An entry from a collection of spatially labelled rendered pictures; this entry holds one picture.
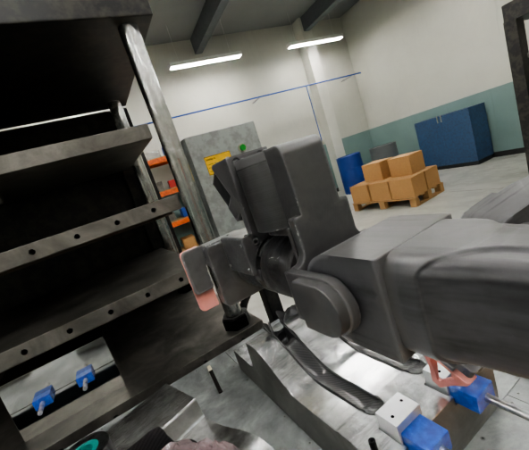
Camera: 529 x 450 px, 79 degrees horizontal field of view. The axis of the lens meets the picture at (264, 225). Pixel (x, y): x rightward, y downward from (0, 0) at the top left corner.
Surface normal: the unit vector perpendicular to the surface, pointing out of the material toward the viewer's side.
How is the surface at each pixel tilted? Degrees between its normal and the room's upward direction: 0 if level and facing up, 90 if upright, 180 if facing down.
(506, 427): 0
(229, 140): 90
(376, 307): 90
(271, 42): 90
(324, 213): 89
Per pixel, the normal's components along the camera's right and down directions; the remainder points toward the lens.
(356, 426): -0.31, -0.93
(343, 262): -0.82, 0.36
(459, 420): 0.48, 0.00
